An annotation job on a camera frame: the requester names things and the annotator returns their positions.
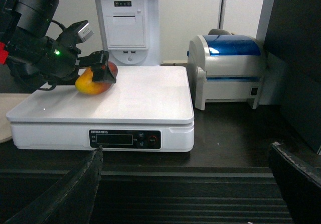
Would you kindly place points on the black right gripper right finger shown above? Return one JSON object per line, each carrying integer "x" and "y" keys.
{"x": 298, "y": 182}

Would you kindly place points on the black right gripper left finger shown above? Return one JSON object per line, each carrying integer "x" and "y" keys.
{"x": 69, "y": 200}

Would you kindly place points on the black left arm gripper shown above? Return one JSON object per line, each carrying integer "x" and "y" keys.
{"x": 58, "y": 57}

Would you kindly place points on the dark red yellow mango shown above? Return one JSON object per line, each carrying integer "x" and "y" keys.
{"x": 85, "y": 85}

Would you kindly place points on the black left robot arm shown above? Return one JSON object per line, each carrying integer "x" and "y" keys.
{"x": 24, "y": 24}

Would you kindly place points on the black checkout counter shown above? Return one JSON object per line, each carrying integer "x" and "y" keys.
{"x": 224, "y": 178}

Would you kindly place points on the white checkout scale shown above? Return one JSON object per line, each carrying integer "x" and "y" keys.
{"x": 149, "y": 108}

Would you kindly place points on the white POS terminal stand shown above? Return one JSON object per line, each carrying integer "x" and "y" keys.
{"x": 130, "y": 31}

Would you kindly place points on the grey office chair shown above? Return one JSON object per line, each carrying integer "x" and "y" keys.
{"x": 218, "y": 32}

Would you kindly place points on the white blue label printer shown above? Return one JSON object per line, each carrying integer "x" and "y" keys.
{"x": 225, "y": 68}

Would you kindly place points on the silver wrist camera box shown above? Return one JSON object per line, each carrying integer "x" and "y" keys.
{"x": 84, "y": 31}

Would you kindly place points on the white partition post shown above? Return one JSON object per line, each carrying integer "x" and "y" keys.
{"x": 221, "y": 14}

